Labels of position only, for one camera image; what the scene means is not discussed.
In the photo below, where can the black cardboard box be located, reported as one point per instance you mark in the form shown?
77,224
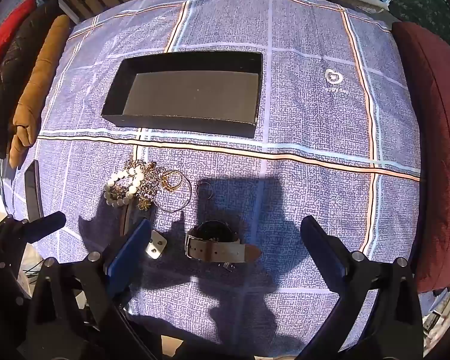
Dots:
191,93

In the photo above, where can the blue plaid bedsheet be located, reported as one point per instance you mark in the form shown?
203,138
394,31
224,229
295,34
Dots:
303,195

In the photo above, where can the black quilted jacket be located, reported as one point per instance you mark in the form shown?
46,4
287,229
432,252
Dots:
11,82

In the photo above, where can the dark red cushion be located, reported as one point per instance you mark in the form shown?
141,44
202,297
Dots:
435,138

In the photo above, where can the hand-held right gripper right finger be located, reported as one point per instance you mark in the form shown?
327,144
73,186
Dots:
323,248

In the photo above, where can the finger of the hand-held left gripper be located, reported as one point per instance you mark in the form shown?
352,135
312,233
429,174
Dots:
47,224

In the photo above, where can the brown jacket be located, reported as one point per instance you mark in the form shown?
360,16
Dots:
37,82

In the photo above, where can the red jacket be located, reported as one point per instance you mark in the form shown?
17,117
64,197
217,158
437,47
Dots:
3,37

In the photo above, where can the thin silver bangle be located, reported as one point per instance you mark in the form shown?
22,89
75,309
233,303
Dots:
191,194

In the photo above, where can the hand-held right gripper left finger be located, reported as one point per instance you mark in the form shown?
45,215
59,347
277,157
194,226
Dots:
129,255

